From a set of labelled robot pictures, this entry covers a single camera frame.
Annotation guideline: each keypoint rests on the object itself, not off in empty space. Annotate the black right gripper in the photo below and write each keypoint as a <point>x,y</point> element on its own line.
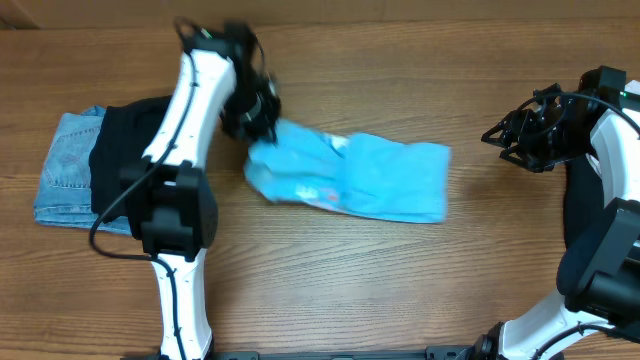
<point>523,136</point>

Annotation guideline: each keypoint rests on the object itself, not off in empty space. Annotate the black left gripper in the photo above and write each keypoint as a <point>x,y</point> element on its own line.
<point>265,130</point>

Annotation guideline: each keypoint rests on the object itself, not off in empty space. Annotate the light blue printed t-shirt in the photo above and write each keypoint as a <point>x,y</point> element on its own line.
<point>360,174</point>

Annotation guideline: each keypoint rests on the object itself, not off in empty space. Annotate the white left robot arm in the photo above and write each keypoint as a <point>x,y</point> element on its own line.
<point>169,203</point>

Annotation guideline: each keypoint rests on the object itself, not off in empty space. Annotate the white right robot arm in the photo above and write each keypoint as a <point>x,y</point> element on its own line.
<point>594,132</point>

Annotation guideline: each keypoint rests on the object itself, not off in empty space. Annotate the black garment right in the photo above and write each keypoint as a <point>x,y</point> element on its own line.
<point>583,199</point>

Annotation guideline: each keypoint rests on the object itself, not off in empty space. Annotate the folded black shirt left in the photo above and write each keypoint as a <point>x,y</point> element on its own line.
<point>125,133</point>

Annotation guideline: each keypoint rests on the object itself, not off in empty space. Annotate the folded blue denim jeans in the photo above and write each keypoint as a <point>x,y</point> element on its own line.
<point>64,194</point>

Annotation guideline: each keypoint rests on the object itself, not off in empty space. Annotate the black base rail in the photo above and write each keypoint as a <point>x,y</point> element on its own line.
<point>439,352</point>

